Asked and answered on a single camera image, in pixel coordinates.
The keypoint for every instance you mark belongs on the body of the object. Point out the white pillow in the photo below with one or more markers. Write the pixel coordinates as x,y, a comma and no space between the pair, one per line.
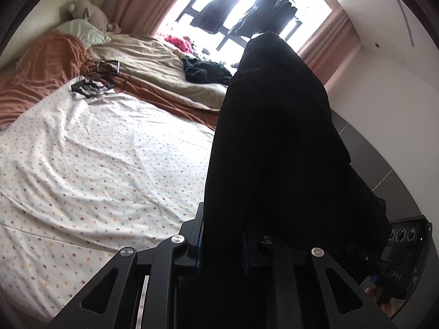
82,31

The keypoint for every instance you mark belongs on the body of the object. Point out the person's right hand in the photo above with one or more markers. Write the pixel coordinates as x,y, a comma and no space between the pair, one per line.
369,291

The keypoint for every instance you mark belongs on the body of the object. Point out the dark hanging garment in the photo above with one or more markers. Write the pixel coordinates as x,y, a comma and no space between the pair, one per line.
212,13
253,17
288,13

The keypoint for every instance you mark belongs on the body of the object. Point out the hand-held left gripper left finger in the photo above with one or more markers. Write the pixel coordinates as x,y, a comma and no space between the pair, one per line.
190,246

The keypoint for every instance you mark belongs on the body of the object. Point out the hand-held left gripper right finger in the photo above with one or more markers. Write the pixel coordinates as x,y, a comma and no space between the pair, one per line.
260,250

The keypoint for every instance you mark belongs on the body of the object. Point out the beige duvet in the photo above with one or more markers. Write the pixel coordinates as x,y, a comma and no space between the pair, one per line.
154,61

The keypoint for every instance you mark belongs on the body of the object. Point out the black jacket with yellow trim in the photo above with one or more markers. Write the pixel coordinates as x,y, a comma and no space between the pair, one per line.
274,144

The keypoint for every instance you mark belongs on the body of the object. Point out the pink curtain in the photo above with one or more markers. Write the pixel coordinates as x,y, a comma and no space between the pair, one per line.
144,3
329,48

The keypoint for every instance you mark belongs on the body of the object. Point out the white floral bed sheet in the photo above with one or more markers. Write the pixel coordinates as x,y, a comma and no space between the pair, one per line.
103,161

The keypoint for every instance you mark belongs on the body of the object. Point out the brown blanket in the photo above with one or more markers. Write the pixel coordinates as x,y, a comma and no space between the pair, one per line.
41,68

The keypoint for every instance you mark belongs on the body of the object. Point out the pink cloth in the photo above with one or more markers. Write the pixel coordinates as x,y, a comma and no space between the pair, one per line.
178,43

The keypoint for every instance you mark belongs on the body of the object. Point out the beige plush toy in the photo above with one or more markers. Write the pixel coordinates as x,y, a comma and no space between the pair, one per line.
89,12

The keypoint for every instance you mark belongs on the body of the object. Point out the pile of dark clothes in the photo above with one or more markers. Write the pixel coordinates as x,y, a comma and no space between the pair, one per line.
205,70

